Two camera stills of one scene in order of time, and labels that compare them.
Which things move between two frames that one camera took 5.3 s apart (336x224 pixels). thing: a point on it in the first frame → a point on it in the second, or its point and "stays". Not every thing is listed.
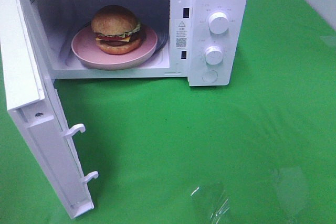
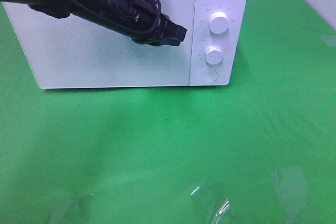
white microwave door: (32, 100) → (75, 52)
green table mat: (260, 150) stays
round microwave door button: (210, 76) stays
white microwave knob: (213, 55) stays
